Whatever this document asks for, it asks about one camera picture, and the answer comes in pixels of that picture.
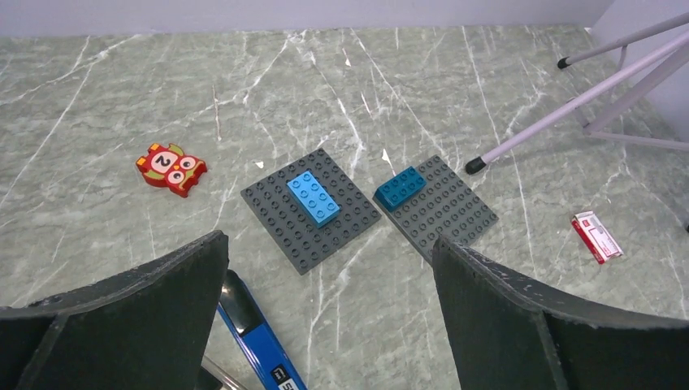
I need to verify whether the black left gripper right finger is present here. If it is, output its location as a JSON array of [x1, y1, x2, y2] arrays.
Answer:
[[432, 236, 688, 389]]

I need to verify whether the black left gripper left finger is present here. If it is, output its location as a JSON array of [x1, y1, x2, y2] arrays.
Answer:
[[1, 230, 228, 389]]

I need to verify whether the red white staple box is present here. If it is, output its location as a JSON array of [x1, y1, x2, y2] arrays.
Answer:
[[570, 211, 624, 264]]

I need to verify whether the right grey building baseplate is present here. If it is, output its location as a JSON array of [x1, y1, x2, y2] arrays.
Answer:
[[374, 155, 499, 263]]

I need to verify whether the grey building baseplate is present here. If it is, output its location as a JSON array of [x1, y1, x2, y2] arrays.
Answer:
[[241, 148, 380, 275], [374, 155, 499, 263]]

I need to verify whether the red owl toy block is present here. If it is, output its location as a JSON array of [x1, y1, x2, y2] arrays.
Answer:
[[135, 143, 208, 198]]

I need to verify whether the lavender music stand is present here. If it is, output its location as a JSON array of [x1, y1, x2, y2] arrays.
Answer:
[[465, 12, 688, 175]]

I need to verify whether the left grey building baseplate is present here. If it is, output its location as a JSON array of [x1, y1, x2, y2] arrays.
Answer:
[[241, 148, 380, 275]]

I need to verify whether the dark teal building brick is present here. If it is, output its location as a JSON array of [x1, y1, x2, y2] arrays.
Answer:
[[374, 167, 427, 211]]

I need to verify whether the light blue building brick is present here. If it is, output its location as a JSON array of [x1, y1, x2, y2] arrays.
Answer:
[[287, 171, 340, 228]]

